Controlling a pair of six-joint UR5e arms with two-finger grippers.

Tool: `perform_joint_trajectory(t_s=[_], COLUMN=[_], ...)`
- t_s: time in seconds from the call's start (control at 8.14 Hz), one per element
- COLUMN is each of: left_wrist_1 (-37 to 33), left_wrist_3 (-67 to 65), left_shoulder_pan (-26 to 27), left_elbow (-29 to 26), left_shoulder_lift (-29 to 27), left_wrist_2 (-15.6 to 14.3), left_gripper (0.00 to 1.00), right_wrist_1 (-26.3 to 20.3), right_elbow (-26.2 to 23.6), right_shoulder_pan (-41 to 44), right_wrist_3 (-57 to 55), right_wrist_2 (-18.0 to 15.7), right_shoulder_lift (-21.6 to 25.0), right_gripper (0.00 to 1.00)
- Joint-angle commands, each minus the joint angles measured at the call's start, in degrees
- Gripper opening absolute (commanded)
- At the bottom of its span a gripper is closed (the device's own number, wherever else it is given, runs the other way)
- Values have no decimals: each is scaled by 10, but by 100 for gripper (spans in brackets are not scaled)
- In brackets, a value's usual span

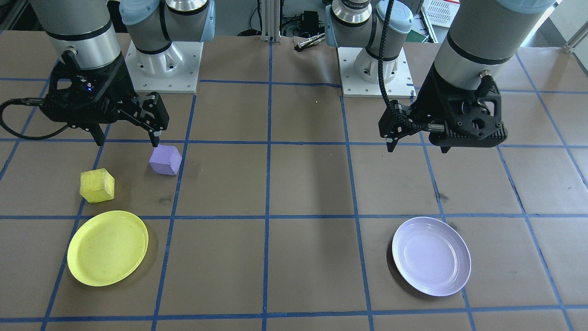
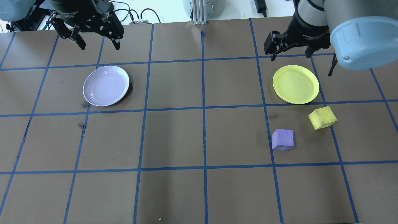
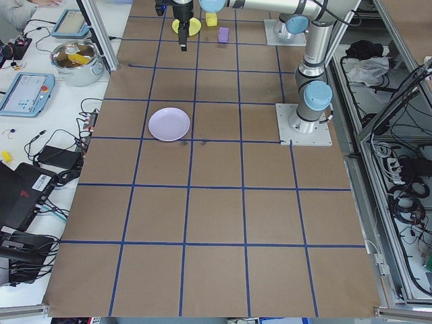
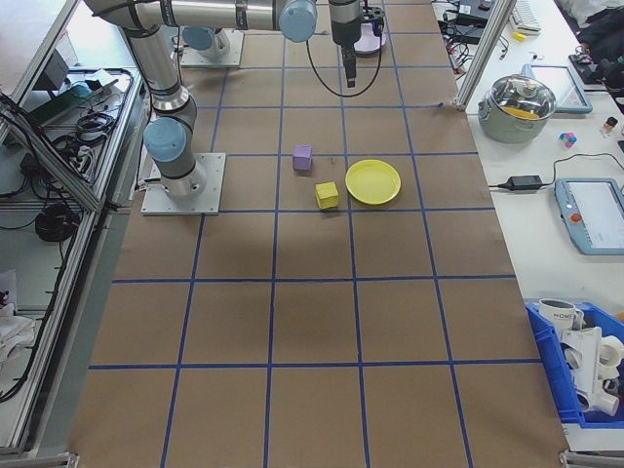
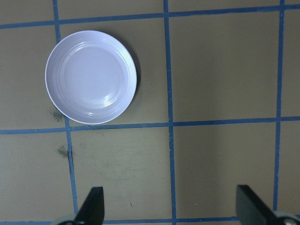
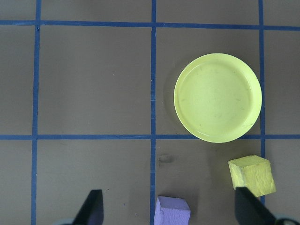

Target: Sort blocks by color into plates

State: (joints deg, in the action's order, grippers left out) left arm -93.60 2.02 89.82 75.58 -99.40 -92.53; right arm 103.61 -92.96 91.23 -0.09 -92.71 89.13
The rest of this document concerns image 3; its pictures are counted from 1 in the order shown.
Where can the black crumpled cloth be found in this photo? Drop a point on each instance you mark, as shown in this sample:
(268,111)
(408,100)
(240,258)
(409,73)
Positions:
(364,49)

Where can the aluminium profile bar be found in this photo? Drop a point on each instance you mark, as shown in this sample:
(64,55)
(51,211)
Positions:
(23,310)
(405,312)

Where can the purple foam block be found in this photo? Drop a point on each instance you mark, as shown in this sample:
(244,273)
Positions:
(223,34)

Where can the black power brick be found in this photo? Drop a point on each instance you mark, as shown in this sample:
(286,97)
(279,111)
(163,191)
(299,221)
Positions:
(57,156)

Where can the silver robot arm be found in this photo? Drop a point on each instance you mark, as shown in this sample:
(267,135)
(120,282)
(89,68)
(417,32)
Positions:
(317,50)
(297,24)

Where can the purple plate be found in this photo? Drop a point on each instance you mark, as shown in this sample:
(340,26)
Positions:
(170,123)

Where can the yellow toy piece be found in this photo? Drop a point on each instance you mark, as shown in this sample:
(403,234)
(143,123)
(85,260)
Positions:
(79,59)

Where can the white power strip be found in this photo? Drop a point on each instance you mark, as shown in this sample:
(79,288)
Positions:
(391,167)

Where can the steel cooking pot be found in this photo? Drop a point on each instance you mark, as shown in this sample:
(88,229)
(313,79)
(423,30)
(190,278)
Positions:
(79,77)

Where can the yellow foam block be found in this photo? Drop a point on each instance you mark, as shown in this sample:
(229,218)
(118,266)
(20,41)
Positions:
(211,19)

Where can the black hub with red plugs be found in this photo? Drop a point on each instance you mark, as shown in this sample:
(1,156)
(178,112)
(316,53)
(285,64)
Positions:
(88,130)

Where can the aluminium profile post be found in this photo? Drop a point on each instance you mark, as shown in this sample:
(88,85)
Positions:
(101,37)
(393,30)

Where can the yellow plate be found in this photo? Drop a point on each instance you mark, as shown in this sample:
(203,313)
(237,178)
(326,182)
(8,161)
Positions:
(194,28)

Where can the bystander hand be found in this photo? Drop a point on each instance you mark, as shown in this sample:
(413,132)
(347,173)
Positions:
(50,2)

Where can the V-shaped metal frame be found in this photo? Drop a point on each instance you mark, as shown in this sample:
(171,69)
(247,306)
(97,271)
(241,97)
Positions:
(366,216)

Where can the small red circuit board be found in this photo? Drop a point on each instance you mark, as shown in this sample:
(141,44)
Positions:
(22,42)

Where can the white crumpled cloth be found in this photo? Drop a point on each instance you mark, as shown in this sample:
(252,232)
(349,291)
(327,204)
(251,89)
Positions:
(366,72)

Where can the glass pot lid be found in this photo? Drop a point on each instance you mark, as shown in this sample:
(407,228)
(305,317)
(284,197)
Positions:
(72,49)

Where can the small yellow block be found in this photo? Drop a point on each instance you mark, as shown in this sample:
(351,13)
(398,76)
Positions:
(6,155)

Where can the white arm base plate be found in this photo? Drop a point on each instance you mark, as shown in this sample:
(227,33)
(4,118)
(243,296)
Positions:
(317,138)
(271,38)

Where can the black computer with white label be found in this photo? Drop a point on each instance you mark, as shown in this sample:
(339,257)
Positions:
(20,195)

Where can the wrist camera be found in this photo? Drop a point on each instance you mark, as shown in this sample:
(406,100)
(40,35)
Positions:
(160,7)

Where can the person forearm gray sleeve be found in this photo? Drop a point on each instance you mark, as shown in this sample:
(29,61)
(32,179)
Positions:
(17,10)

